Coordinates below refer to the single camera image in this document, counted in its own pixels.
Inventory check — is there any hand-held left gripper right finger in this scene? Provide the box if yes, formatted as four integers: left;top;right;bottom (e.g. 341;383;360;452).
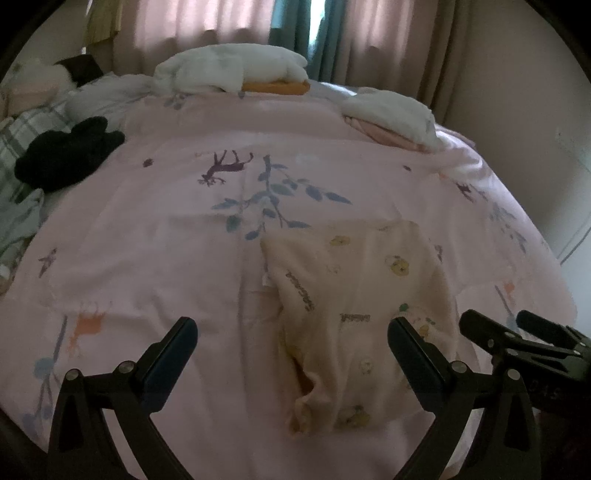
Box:
388;316;542;480

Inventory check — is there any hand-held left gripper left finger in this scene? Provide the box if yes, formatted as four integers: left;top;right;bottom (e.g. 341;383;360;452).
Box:
46;316;199;480

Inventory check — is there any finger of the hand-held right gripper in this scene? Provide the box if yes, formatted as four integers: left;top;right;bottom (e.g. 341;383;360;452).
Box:
459;309;522;365
516;310;591;352

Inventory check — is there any cream printed baby top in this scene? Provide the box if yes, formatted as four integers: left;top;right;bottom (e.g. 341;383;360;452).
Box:
260;219;462;437

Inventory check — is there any pink printed duvet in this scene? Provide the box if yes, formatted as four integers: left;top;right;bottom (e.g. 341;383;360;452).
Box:
0;76;578;480

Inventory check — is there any pink pillow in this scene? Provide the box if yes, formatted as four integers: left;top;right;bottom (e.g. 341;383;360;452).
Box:
344;115;430;153

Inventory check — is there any black plush cloth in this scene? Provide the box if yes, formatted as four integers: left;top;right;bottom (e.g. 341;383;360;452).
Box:
14;116;126;192

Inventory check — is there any small white fluffy towel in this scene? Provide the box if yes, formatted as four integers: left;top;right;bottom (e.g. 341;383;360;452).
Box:
341;90;437;148

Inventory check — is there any plaid blanket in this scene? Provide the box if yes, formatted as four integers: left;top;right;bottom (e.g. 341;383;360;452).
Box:
0;102;79;259

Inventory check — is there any pale grey pillow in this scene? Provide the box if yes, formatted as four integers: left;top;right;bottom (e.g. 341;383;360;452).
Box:
65;74;155;125

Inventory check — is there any orange pillow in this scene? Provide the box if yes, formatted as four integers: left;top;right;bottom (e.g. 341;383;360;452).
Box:
241;78;310;97

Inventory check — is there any large white fluffy towel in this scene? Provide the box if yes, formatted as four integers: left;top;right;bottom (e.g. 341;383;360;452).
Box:
153;43;309;95

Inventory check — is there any dark box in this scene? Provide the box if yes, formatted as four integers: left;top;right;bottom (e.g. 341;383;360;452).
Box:
54;54;103;86

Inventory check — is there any pink curtain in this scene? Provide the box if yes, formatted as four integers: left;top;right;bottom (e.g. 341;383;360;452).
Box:
111;0;278;79
337;0;509;123

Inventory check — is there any white plush toy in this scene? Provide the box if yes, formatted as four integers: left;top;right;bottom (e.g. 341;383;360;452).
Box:
0;58;77;116

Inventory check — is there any teal curtain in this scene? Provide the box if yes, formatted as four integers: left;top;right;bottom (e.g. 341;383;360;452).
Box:
269;0;348;84

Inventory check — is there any yellow hanging cloth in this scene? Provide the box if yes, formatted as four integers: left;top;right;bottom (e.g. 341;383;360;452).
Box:
85;0;122;47

